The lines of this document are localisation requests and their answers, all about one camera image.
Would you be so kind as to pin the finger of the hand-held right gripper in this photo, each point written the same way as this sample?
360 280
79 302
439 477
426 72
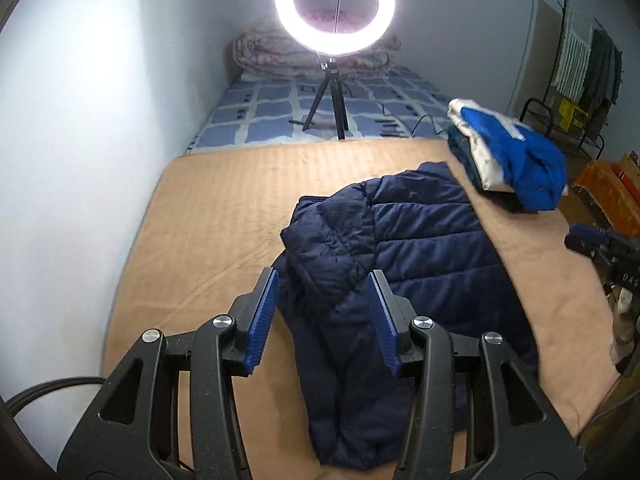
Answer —
582 237

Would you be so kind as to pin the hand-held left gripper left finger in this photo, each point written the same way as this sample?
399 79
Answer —
262 320

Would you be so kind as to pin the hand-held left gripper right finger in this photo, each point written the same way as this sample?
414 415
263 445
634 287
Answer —
382 320

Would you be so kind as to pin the navy puffer jacket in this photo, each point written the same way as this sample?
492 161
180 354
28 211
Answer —
425 260

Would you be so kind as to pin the dark hanging clothes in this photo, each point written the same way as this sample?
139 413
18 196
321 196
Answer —
605 70

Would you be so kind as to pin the clothes drying rack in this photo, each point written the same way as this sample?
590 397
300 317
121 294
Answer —
565 0

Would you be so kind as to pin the orange box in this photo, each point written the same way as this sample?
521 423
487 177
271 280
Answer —
607 185

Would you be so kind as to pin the blue and white jacket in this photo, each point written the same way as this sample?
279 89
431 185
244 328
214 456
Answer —
535 160

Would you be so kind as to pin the tan blanket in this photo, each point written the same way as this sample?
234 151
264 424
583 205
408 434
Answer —
210 220

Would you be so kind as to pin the yellow bag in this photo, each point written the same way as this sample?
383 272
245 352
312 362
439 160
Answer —
570 112

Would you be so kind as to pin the black metal rack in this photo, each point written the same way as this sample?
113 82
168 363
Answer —
530 110

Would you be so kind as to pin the white striped towel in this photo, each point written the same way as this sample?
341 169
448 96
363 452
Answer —
572 55

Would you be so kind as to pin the beige leaning board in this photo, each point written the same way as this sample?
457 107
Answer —
540 45

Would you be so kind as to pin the blue checked bed sheet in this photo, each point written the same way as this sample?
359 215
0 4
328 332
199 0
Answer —
260 105

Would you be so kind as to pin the black curved bar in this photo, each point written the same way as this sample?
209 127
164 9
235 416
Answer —
45 387

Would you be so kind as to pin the black tripod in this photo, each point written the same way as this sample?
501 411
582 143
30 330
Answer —
327 72

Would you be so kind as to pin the folded floral quilt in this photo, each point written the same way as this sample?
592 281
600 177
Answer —
260 55

